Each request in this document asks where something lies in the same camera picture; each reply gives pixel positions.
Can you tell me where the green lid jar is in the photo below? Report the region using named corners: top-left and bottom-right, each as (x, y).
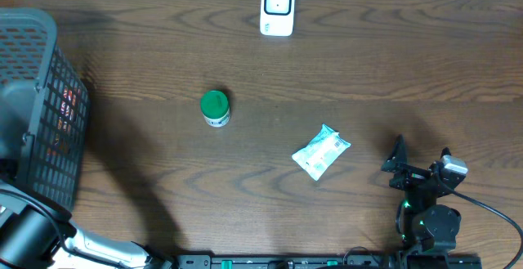
top-left (200, 90), bottom-right (230, 128)

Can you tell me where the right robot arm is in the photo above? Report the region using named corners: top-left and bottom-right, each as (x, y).
top-left (381, 135), bottom-right (467, 268)

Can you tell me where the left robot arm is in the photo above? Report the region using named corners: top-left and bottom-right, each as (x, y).
top-left (1, 159), bottom-right (178, 268)

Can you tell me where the white barcode scanner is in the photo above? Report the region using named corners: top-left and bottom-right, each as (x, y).
top-left (259, 0), bottom-right (295, 37)

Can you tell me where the grey plastic basket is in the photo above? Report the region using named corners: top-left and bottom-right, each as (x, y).
top-left (1, 8), bottom-right (91, 210)

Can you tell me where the right camera cable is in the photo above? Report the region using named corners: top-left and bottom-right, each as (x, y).
top-left (432, 166), bottom-right (523, 269)

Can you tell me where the camera cable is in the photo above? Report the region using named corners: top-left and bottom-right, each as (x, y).
top-left (432, 166), bottom-right (523, 269)
top-left (0, 189), bottom-right (123, 269)

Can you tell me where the left camera cable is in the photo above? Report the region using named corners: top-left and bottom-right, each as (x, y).
top-left (0, 189), bottom-right (123, 269)

